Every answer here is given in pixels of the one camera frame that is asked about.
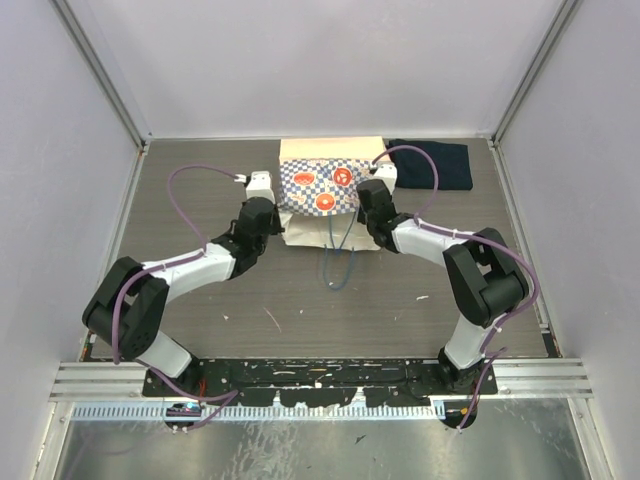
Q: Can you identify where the blue checkered paper bag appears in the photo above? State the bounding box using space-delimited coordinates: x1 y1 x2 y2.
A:
277 137 389 292

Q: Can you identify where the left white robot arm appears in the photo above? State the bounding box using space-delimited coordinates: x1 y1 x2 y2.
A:
82 197 281 396

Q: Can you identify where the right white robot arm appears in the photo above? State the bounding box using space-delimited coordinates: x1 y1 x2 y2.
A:
357 179 529 394

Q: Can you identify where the dark blue folded cloth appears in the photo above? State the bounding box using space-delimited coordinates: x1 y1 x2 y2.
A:
388 139 473 191

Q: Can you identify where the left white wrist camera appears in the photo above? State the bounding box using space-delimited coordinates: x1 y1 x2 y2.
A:
234 171 276 204

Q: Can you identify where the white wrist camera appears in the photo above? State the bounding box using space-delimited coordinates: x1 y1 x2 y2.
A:
234 171 276 204
371 161 398 194

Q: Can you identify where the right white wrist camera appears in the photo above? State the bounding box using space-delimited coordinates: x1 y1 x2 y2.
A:
371 161 398 194

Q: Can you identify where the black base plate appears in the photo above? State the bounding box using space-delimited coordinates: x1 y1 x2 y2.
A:
142 357 501 409

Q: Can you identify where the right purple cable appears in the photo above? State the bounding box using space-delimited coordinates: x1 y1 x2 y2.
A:
372 144 541 431

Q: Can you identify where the slotted cable duct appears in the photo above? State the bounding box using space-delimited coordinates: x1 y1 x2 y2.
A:
70 402 445 422

